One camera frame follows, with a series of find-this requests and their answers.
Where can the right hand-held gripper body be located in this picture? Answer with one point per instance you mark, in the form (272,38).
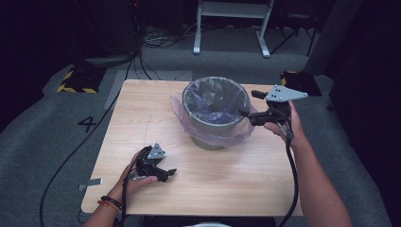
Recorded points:
(279,107)

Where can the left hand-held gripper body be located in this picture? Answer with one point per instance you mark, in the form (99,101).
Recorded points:
(149,162)

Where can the green plastic bin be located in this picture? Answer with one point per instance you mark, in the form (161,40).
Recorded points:
(217,129)

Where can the purple plastic bag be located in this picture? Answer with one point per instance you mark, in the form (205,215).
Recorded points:
(217,107)

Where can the person's right hand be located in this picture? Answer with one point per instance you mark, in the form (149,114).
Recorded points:
(294,126)

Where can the person's left hand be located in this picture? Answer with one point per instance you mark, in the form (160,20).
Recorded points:
(129,186)

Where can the black yellow striped base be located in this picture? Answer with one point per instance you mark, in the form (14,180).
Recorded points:
(301,83)
(82,80)

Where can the grey tape strip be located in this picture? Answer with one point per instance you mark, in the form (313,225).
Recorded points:
(93,182)

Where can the white rounded object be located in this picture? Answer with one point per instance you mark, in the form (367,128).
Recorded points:
(208,225)

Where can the black tripod stand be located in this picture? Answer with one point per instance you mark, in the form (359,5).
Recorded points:
(294,33)

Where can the grey column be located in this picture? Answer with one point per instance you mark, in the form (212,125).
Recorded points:
(331,38)

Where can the white metal stand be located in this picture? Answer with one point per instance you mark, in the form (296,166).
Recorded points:
(233,9)

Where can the dark equipment rack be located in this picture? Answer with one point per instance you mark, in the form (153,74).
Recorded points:
(107,28)

